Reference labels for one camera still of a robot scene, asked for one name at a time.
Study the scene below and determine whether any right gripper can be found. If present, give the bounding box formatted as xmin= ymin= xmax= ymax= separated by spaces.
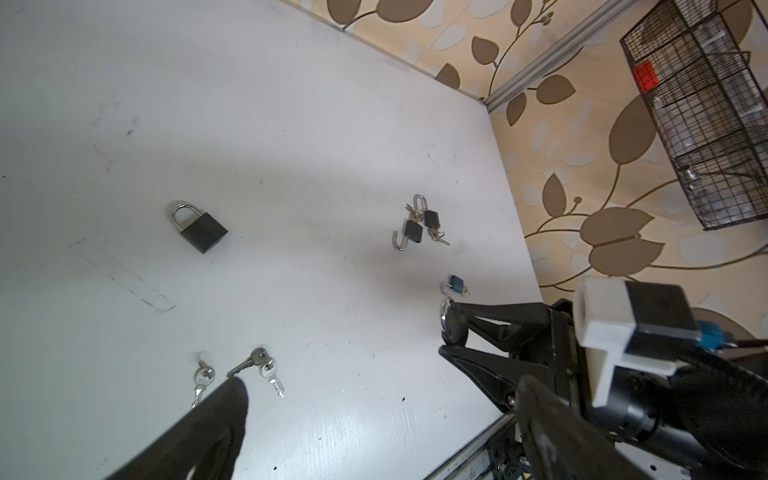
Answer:
xmin=438 ymin=299 xmax=593 ymax=420

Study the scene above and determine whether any side wire basket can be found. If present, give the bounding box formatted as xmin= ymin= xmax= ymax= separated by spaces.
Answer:
xmin=620 ymin=1 xmax=767 ymax=230

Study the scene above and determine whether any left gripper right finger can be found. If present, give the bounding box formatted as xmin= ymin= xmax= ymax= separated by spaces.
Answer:
xmin=515 ymin=376 xmax=648 ymax=479

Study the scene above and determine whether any small key bunch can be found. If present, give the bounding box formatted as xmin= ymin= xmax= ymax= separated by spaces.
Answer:
xmin=191 ymin=360 xmax=216 ymax=408

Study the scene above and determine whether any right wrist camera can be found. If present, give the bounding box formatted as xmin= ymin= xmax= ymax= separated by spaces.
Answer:
xmin=573 ymin=277 xmax=736 ymax=408

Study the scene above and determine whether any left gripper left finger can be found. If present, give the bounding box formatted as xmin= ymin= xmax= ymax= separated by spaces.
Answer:
xmin=110 ymin=377 xmax=249 ymax=479

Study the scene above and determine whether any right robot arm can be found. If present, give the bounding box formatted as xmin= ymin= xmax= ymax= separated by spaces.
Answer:
xmin=439 ymin=299 xmax=767 ymax=479

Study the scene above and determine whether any red object in basket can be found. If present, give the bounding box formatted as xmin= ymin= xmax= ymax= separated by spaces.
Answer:
xmin=632 ymin=60 xmax=660 ymax=94

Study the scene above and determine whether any blue padlock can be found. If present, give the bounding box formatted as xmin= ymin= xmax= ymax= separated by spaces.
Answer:
xmin=439 ymin=274 xmax=470 ymax=298

